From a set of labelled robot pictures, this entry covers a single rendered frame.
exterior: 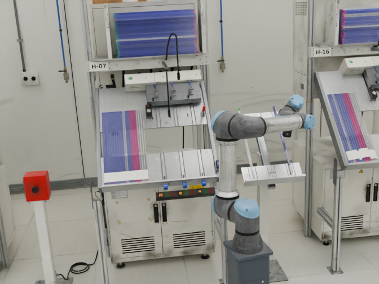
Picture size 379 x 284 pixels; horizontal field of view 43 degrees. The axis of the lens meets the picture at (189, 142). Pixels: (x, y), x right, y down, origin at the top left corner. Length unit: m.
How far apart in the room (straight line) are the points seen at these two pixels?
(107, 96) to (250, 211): 1.31
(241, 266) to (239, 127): 0.66
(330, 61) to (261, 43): 1.33
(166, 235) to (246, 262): 1.03
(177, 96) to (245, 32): 1.80
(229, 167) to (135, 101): 1.00
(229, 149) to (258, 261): 0.55
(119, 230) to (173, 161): 0.66
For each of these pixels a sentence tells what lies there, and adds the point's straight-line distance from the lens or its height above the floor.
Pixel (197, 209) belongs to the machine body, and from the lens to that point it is 3.20.
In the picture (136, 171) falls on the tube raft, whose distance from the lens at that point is 2.80.
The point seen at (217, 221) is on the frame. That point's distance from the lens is 3.19.
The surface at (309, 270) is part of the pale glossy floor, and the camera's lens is 3.32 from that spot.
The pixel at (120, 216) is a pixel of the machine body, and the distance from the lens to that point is 3.19.
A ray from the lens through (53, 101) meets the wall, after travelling 4.69.
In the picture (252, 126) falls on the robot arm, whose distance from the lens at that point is 2.18.
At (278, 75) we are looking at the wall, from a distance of 4.82.
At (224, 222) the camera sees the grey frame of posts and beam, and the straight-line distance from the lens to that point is 2.95.
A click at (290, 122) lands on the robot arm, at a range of 2.36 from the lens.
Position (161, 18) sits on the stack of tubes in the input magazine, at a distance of 3.05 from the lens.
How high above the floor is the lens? 1.70
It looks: 16 degrees down
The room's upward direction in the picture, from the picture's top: 3 degrees counter-clockwise
